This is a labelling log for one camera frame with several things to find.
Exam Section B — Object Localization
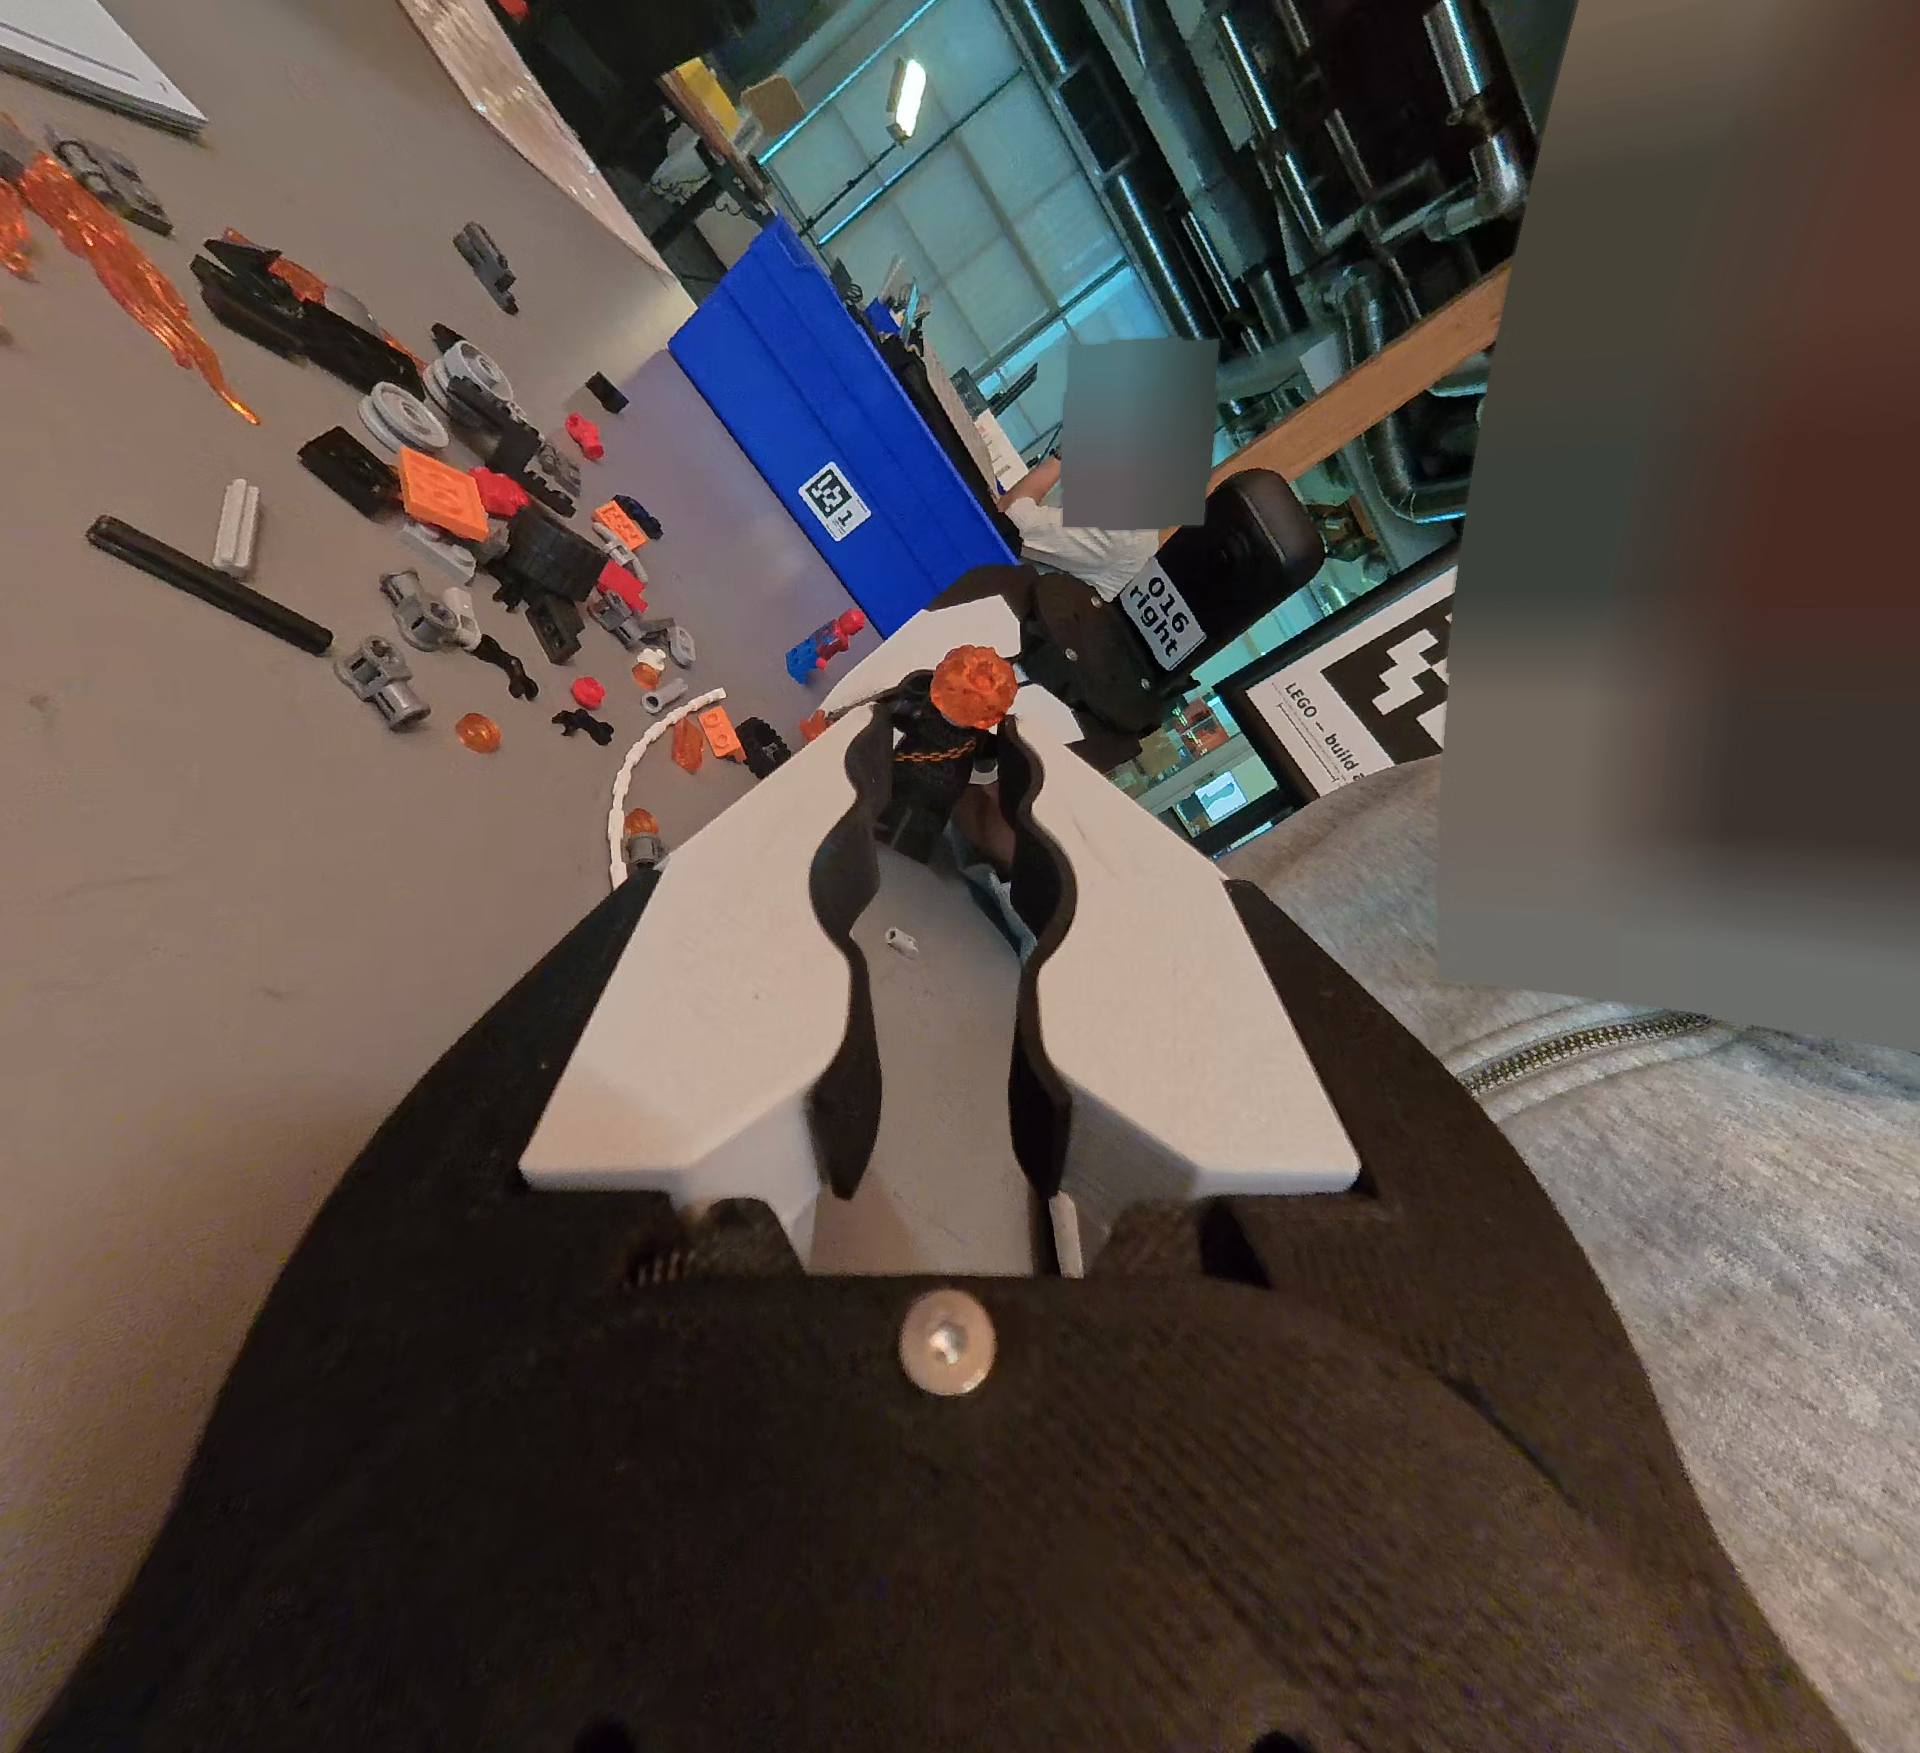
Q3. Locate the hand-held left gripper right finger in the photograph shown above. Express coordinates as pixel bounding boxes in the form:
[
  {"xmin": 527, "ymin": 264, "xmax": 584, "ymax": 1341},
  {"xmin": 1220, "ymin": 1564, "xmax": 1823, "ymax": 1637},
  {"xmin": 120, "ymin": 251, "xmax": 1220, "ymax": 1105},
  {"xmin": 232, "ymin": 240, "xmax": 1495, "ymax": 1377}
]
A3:
[{"xmin": 990, "ymin": 715, "xmax": 1364, "ymax": 1279}]

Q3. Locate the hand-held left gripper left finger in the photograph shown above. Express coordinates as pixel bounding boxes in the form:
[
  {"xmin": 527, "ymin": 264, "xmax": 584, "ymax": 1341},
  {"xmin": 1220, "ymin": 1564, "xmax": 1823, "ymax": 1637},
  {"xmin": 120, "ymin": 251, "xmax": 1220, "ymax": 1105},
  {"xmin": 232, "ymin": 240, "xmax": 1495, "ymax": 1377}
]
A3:
[{"xmin": 520, "ymin": 700, "xmax": 901, "ymax": 1276}]

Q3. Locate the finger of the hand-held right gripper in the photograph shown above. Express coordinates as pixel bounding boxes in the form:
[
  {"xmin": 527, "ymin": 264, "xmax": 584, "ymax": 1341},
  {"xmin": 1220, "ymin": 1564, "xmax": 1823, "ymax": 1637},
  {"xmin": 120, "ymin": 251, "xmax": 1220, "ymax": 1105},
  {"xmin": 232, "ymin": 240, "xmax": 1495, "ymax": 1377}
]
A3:
[{"xmin": 818, "ymin": 589, "xmax": 1029, "ymax": 715}]

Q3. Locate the black lego minifigure orange head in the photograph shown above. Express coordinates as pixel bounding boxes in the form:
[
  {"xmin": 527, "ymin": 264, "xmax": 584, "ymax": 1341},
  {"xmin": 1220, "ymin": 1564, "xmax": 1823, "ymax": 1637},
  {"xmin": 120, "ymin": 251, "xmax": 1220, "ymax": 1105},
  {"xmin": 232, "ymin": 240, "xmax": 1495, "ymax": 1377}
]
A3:
[{"xmin": 877, "ymin": 643, "xmax": 1023, "ymax": 869}]

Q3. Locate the black lego tyre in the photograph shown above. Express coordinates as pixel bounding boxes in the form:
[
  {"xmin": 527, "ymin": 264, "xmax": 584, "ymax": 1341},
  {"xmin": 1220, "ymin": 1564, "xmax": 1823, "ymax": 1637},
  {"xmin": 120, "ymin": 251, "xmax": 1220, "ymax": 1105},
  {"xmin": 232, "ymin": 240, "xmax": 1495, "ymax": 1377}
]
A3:
[{"xmin": 501, "ymin": 504, "xmax": 618, "ymax": 603}]

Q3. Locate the orange square lego tile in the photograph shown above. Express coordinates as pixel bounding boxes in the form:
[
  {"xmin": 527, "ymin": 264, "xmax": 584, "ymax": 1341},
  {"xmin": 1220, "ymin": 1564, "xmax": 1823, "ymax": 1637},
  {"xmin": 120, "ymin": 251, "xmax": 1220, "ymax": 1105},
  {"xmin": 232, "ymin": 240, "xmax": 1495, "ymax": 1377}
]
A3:
[{"xmin": 392, "ymin": 448, "xmax": 496, "ymax": 543}]

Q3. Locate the grey lego wheel hub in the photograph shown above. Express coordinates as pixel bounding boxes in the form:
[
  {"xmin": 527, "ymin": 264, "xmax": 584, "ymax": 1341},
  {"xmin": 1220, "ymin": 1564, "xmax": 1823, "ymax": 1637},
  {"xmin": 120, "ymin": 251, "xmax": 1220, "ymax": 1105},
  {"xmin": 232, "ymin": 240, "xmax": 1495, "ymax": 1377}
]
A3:
[
  {"xmin": 424, "ymin": 342, "xmax": 518, "ymax": 420},
  {"xmin": 357, "ymin": 380, "xmax": 449, "ymax": 459}
]

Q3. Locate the long black lego axle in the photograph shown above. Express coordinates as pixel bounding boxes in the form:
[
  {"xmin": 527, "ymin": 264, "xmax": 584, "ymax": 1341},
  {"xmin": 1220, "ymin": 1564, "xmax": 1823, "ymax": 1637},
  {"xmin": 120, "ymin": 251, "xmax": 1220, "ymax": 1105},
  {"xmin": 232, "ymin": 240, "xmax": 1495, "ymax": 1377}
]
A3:
[{"xmin": 84, "ymin": 514, "xmax": 334, "ymax": 657}]

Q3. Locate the pile of loose lego pieces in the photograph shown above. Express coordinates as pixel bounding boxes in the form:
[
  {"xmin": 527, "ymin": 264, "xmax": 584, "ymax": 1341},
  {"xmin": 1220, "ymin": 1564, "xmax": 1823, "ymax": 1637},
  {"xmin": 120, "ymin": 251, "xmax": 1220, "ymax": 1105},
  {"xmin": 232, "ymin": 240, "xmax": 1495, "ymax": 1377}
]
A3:
[{"xmin": 0, "ymin": 112, "xmax": 782, "ymax": 772}]

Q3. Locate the large orange lego flame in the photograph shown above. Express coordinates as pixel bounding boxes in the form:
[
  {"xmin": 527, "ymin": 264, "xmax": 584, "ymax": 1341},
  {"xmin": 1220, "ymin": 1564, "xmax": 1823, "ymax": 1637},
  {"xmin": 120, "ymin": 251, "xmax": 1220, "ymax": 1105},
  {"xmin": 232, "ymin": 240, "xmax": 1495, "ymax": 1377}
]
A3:
[{"xmin": 14, "ymin": 156, "xmax": 260, "ymax": 427}]

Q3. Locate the lego instruction booklet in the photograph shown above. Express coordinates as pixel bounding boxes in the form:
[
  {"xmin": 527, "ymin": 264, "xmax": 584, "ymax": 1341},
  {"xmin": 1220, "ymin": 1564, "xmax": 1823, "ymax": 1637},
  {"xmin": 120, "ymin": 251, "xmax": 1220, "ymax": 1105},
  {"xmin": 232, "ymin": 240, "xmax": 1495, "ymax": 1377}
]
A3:
[{"xmin": 0, "ymin": 0, "xmax": 207, "ymax": 137}]

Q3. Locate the black framed sign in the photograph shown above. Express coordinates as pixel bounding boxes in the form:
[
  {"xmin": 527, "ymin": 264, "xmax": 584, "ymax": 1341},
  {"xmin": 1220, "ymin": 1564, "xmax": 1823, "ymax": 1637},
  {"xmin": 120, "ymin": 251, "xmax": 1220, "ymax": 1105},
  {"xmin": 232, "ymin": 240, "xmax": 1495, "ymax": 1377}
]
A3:
[{"xmin": 1211, "ymin": 553, "xmax": 1459, "ymax": 855}]

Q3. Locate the blue plastic bin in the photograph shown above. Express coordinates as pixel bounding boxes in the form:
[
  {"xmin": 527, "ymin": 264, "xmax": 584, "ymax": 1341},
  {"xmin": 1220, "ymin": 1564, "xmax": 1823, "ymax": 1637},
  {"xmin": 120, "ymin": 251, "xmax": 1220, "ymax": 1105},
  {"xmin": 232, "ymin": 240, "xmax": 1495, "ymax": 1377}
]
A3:
[{"xmin": 667, "ymin": 217, "xmax": 1029, "ymax": 646}]

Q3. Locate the printed paper sheet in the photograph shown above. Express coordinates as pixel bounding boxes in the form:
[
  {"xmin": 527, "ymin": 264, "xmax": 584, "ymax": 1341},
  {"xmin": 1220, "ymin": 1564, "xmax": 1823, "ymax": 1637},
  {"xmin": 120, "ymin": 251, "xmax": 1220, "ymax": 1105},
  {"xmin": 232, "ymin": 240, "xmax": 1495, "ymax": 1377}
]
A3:
[{"xmin": 275, "ymin": 0, "xmax": 683, "ymax": 283}]

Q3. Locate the white lego string piece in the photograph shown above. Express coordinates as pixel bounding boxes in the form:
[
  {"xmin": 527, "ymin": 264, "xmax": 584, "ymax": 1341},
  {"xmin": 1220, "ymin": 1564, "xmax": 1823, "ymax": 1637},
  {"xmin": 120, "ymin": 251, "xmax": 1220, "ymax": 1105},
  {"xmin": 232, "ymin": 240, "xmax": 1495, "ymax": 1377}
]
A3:
[{"xmin": 604, "ymin": 687, "xmax": 729, "ymax": 892}]

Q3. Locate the wooden post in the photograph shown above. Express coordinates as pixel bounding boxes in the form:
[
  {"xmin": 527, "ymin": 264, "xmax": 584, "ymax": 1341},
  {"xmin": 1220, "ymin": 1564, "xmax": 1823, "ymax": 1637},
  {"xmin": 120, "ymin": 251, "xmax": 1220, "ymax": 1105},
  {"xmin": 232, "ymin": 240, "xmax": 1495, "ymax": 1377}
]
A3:
[{"xmin": 1222, "ymin": 261, "xmax": 1514, "ymax": 495}]

